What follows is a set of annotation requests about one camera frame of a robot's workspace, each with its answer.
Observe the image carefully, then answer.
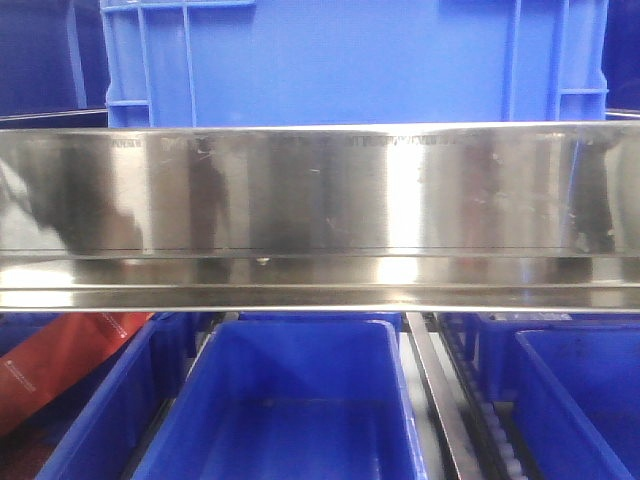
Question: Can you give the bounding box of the blue bin centre lower shelf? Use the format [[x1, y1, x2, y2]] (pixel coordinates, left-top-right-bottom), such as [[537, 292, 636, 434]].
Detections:
[[134, 320, 427, 479]]

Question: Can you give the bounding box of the blue bin shelf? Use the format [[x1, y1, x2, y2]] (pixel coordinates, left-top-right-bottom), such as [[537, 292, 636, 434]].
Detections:
[[477, 314, 639, 479], [134, 320, 427, 479], [1, 312, 207, 479]]

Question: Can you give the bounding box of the stainless steel shelf beam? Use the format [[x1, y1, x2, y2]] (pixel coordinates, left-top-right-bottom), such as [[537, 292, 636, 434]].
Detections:
[[1, 121, 639, 312]]

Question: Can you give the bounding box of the large blue crate upper shelf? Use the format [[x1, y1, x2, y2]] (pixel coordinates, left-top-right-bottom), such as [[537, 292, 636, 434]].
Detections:
[[100, 0, 608, 127]]

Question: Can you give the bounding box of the blue bin right lower shelf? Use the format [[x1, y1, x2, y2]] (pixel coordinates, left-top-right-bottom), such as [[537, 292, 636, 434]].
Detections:
[[477, 314, 639, 479]]

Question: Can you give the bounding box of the blue bin left lower shelf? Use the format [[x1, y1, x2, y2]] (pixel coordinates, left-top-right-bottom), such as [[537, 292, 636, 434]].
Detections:
[[1, 312, 207, 479]]

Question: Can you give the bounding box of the roller track strip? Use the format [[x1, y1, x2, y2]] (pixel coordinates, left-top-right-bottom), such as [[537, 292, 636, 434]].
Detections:
[[435, 312, 540, 479]]

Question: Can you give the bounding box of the red packet in bin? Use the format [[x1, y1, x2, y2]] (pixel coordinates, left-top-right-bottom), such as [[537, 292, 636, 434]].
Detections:
[[1, 312, 153, 435]]

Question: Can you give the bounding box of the steel shelf divider rail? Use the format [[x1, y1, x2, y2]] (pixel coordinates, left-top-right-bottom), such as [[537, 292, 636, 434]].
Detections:
[[406, 312, 484, 479]]

